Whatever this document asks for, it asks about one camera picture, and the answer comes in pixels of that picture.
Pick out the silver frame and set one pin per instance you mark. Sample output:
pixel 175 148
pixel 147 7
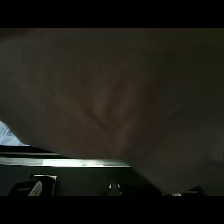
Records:
pixel 83 162

